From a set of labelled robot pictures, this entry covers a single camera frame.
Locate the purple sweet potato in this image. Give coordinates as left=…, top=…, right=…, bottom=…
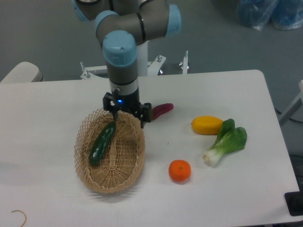
left=152, top=103, right=174, bottom=121

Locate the white metal frame right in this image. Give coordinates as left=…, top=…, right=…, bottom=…
left=278, top=80, right=303, bottom=126

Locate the white chair armrest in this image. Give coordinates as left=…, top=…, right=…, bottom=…
left=1, top=61, right=43, bottom=84

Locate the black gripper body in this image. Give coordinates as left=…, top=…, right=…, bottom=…
left=103, top=88, right=145, bottom=116

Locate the dark green cucumber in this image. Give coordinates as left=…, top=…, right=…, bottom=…
left=89, top=121, right=116, bottom=166

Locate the woven wicker basket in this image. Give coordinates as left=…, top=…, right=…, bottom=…
left=74, top=109, right=145, bottom=193

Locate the tan rubber band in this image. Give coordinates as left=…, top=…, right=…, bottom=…
left=11, top=210, right=27, bottom=226

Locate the yellow mango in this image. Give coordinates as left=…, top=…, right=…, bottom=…
left=191, top=115, right=223, bottom=135

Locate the orange tangerine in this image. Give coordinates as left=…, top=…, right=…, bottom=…
left=169, top=160, right=191, bottom=182

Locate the green bok choy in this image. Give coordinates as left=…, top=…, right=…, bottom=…
left=203, top=119, right=248, bottom=166

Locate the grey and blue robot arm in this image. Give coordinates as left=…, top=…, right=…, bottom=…
left=72, top=0, right=182, bottom=125

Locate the black device at table edge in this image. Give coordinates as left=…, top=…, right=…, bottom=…
left=285, top=192, right=303, bottom=216

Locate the blue plastic bag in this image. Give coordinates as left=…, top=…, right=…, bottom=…
left=237, top=0, right=303, bottom=31

